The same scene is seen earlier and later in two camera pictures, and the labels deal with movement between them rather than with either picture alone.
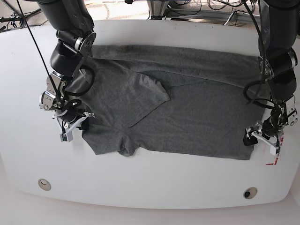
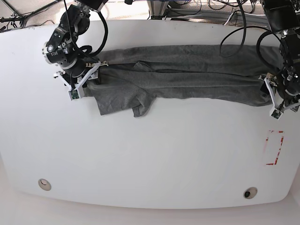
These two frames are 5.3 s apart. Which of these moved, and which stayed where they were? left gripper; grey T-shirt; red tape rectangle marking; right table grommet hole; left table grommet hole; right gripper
Moved: right gripper; grey T-shirt; left gripper
Stayed: left table grommet hole; red tape rectangle marking; right table grommet hole
